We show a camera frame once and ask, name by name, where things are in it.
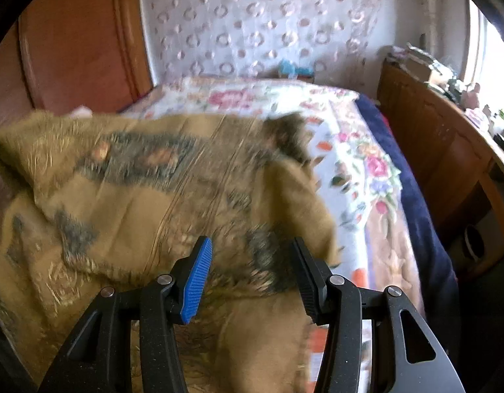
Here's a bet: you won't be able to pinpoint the wooden headboard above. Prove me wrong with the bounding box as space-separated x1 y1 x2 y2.
0 0 158 222

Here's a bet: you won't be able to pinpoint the window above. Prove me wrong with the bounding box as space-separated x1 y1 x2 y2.
467 0 504 123

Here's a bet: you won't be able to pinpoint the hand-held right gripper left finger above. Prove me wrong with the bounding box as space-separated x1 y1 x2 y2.
37 235 214 393

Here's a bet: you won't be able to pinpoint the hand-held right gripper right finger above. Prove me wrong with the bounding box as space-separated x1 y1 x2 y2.
291 236 467 393

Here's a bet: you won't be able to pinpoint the long wooden cabinet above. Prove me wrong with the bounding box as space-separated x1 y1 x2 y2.
377 59 504 263

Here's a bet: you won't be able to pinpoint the olive patterned garment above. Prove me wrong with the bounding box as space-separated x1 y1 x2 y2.
0 108 343 393

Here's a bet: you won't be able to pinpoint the blue plastic bag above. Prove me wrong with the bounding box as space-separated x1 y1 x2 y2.
279 59 314 78

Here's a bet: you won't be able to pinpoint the stack of papers and boxes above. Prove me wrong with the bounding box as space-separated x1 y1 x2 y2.
389 43 445 86

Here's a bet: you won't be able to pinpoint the floral bed sheet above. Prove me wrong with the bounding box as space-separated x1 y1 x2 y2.
121 76 404 230

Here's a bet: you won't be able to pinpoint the circle patterned wall curtain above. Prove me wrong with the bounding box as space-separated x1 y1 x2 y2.
137 0 384 86

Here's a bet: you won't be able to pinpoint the dark round container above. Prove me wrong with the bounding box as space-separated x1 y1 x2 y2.
465 223 488 263

